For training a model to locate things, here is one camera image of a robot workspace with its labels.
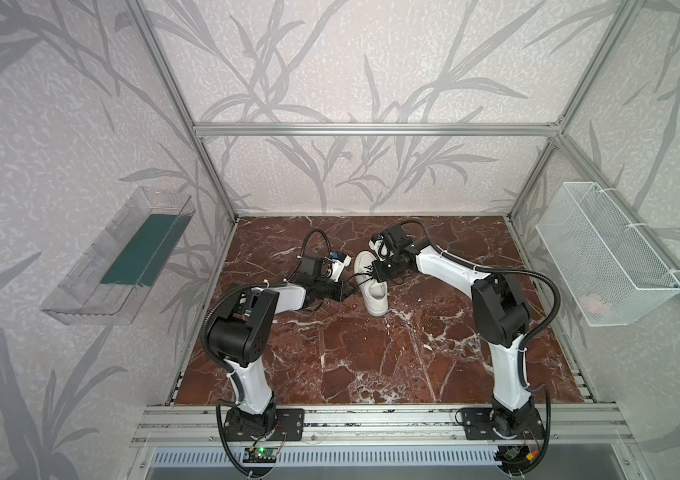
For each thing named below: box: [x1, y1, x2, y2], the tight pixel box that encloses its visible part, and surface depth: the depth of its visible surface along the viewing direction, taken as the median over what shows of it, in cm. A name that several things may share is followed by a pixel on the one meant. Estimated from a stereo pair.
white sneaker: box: [354, 251, 389, 317], surface depth 96 cm
